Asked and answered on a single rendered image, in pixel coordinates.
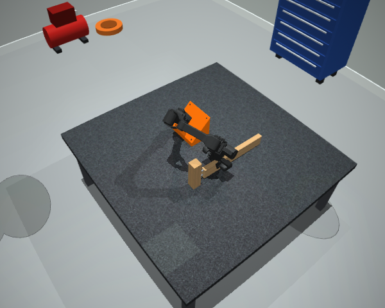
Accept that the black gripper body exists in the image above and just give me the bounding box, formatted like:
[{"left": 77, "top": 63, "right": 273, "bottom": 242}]
[{"left": 203, "top": 146, "right": 232, "bottom": 171}]

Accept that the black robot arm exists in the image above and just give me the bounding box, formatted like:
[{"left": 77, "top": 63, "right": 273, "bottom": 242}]
[{"left": 163, "top": 107, "right": 238, "bottom": 160}]

